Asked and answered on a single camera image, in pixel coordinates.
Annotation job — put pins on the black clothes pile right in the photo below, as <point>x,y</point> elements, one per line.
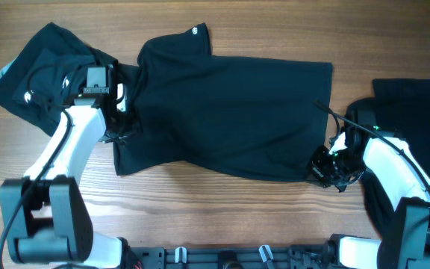
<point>402,105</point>

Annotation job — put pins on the white rail clip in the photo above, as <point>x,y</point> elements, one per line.
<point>180,255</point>
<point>266,256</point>

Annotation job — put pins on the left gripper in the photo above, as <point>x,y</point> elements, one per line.
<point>135,125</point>

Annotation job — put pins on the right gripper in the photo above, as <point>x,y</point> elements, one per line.
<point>317,167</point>

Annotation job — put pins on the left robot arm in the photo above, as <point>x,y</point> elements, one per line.
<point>45,217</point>

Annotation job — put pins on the left white rail clip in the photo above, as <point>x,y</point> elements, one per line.
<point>180,255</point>

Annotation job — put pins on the black t-shirt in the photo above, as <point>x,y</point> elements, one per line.
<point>248,117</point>

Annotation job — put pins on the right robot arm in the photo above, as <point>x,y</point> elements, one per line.
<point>404,187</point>

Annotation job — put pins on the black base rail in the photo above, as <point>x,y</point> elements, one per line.
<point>292,257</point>

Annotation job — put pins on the folded black clothes stack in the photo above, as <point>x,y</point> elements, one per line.
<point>51,67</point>

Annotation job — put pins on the right white rail clip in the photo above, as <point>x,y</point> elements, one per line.
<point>266,256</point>

